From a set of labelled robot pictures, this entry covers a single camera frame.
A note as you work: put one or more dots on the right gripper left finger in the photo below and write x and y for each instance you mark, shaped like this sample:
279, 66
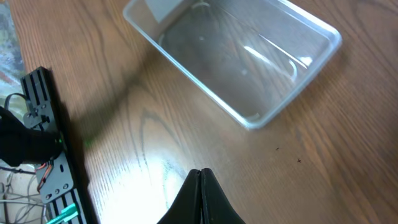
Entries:
186, 208

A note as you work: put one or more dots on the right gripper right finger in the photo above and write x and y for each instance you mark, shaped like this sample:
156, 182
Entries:
216, 208

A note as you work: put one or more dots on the clear plastic container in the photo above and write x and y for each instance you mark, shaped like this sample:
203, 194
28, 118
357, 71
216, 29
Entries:
251, 57

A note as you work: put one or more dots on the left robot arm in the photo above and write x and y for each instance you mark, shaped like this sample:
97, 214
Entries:
20, 145

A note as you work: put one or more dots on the black mounting rail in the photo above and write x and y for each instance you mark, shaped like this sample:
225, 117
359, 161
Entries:
59, 177

